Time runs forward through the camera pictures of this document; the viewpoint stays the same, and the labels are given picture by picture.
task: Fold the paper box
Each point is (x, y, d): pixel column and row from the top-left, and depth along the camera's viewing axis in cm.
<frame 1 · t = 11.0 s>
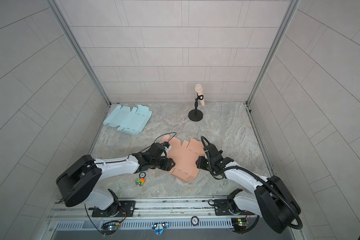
left hand: (175, 163, 85), fingers open
right hand: (196, 164, 85), fingers open
beige microphone: (199, 89, 91), point 26 cm above the table
light blue flat cardboard box: (133, 122, 108), on the table
pink paper box: (185, 156, 93), on the table
small colourful toy: (140, 181, 79), point 2 cm above the table
small round black ring: (142, 177, 82), on the table

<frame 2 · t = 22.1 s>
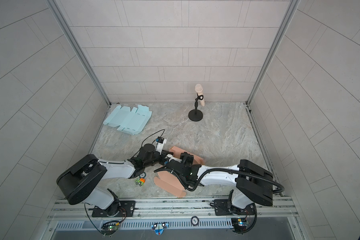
left hand: (175, 153, 85), fingers closed
right hand: (185, 154, 83), fingers closed
pink paper box: (168, 180, 82), on the table
the other named things where they were.

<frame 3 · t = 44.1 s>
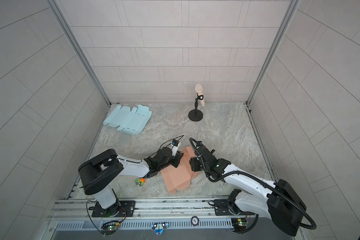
left hand: (186, 153, 87), fingers open
right hand: (191, 163, 82), fingers open
pink paper box: (178, 178, 81), point 2 cm above the table
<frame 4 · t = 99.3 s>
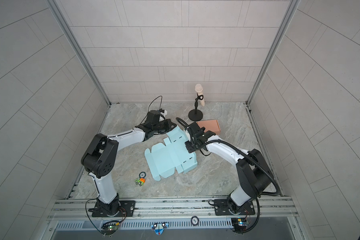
left hand: (181, 123, 90), fingers closed
right hand: (188, 146, 87), fingers closed
light blue flat cardboard box: (163, 159, 88), on the table
pink paper box: (214, 125, 103), point 2 cm above the table
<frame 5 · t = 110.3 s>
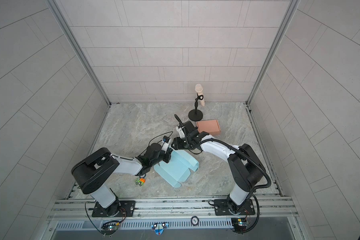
left hand: (176, 147, 90), fingers closed
right hand: (172, 146, 85), fingers open
light blue flat cardboard box: (177, 170, 85), on the table
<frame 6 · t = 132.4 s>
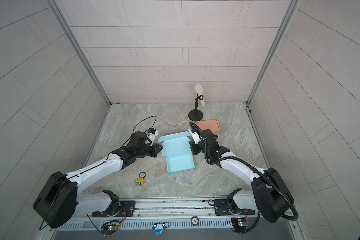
left hand: (165, 146, 83), fingers closed
right hand: (188, 142, 84), fingers closed
light blue flat cardboard box: (176, 148, 84), point 9 cm above the table
